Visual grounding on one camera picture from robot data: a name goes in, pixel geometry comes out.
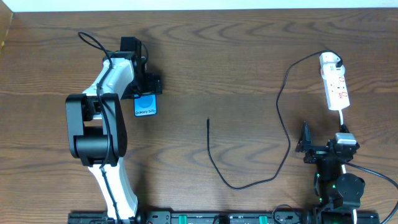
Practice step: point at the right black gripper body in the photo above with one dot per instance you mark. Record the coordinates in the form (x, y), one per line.
(319, 149)

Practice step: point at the blue Galaxy smartphone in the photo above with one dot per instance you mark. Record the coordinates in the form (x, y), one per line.
(145, 106)

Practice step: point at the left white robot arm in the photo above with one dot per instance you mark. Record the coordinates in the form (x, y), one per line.
(96, 129)

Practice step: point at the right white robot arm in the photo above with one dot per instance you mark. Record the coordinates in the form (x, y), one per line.
(339, 192)

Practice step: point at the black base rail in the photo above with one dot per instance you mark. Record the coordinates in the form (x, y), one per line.
(164, 217)

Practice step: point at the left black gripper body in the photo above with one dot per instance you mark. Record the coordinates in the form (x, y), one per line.
(149, 86)

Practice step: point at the white power strip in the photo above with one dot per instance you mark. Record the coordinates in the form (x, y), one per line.
(336, 90)

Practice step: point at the white charger plug adapter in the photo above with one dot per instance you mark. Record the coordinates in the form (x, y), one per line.
(331, 68)

